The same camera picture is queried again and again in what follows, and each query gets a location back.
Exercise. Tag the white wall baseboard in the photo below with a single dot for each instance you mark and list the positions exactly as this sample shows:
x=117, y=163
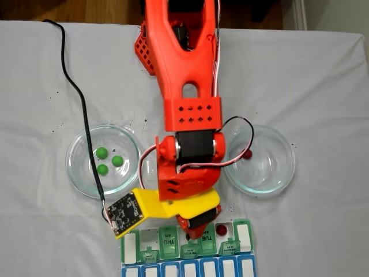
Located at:
x=301, y=14

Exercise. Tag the white tablecloth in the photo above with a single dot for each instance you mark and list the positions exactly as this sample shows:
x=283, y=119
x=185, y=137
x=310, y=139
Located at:
x=317, y=86

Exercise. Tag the black table clamp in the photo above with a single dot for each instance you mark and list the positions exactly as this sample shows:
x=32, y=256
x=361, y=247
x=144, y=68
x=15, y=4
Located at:
x=143, y=29

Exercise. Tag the red ball pill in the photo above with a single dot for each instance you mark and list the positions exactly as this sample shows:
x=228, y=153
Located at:
x=222, y=229
x=248, y=154

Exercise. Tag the glass bowl for green balls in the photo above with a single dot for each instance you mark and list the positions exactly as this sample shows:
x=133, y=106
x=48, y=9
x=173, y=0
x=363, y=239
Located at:
x=83, y=179

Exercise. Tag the glass bowl for red balls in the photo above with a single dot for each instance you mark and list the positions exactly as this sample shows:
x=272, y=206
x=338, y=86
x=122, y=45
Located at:
x=274, y=184

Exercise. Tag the green ball pill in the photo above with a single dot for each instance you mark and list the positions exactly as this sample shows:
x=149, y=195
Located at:
x=102, y=169
x=101, y=153
x=117, y=161

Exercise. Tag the weekly pill organizer box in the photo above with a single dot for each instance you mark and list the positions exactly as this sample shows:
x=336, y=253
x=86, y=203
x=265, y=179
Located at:
x=187, y=265

